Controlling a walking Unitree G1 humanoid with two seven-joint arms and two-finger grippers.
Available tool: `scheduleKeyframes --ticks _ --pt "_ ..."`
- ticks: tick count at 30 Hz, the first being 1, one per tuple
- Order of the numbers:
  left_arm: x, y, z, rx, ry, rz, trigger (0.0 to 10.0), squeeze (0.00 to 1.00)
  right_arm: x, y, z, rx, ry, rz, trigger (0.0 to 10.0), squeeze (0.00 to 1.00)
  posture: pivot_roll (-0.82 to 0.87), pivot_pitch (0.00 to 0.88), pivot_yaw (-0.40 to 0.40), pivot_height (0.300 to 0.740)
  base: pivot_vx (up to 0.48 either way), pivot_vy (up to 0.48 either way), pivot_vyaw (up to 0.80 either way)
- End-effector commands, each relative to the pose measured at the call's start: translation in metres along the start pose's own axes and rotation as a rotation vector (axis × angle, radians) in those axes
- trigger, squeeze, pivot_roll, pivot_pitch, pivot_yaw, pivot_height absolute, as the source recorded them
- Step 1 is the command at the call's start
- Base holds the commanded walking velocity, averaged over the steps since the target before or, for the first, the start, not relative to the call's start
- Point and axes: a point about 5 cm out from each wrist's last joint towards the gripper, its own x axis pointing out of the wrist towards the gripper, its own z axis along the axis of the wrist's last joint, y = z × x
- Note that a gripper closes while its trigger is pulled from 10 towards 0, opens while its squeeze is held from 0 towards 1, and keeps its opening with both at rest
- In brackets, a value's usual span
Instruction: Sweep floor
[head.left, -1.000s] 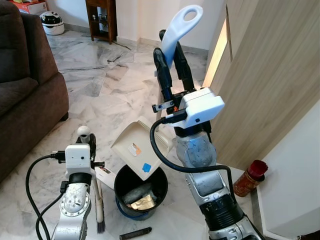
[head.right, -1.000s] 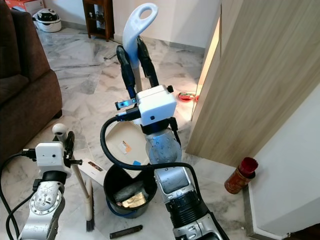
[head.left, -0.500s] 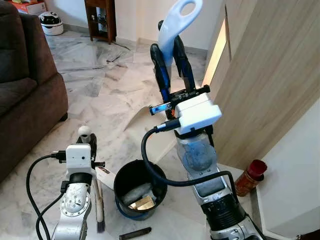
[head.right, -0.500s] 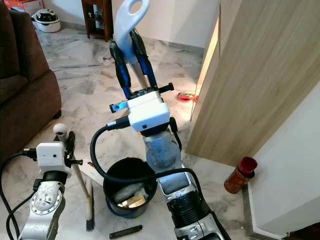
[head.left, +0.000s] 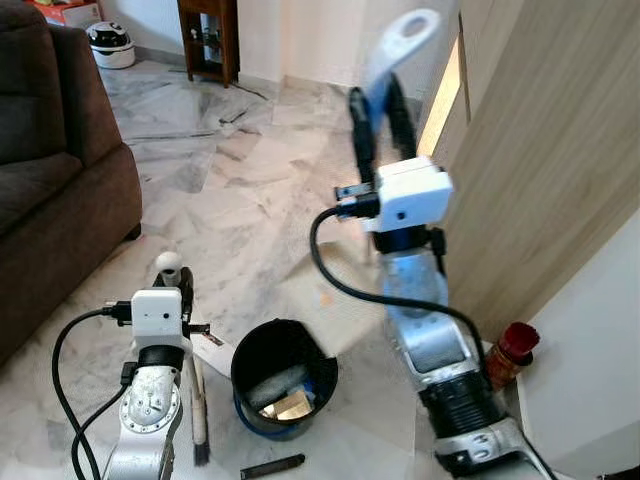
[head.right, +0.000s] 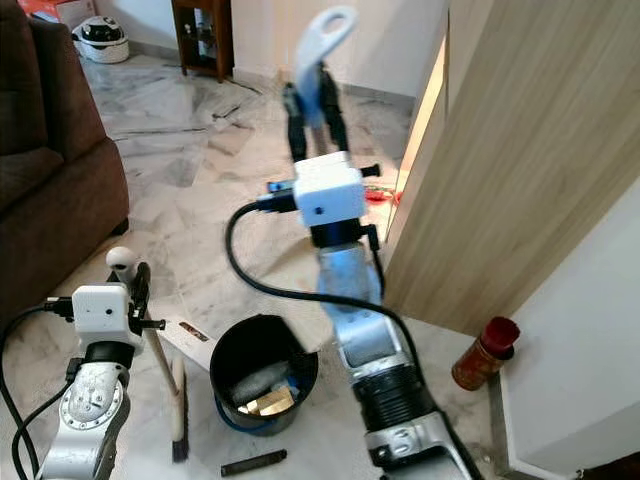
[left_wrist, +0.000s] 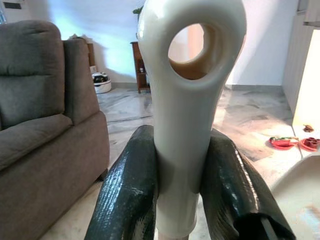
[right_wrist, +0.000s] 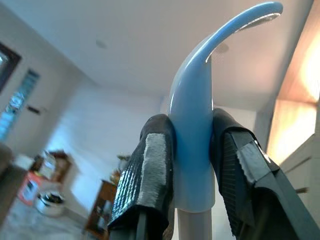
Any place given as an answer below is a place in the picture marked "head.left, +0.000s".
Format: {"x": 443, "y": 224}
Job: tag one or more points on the white flat board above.
{"x": 215, "y": 350}

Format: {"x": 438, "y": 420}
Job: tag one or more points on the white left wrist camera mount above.
{"x": 158, "y": 315}

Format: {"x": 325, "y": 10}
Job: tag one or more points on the crumpled white plastic wrap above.
{"x": 270, "y": 382}

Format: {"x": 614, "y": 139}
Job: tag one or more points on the white round appliance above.
{"x": 112, "y": 50}

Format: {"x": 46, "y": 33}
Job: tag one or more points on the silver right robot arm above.
{"x": 430, "y": 340}

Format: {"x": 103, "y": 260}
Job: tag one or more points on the red lidded jar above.
{"x": 510, "y": 360}

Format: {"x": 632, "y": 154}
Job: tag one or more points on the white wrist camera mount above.
{"x": 415, "y": 195}
{"x": 158, "y": 315}

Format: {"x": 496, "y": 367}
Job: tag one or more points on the black flat stick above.
{"x": 272, "y": 465}

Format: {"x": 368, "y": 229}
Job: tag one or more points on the brown fabric sofa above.
{"x": 50, "y": 150}

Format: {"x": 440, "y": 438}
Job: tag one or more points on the red cardboard box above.
{"x": 70, "y": 12}

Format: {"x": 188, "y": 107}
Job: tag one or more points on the light wooden cabinet panel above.
{"x": 550, "y": 150}

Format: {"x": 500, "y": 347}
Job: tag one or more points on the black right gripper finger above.
{"x": 362, "y": 120}
{"x": 403, "y": 120}

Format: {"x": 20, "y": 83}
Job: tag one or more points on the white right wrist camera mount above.
{"x": 415, "y": 195}

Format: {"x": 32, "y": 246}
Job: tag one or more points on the dark wooden side table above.
{"x": 232, "y": 45}

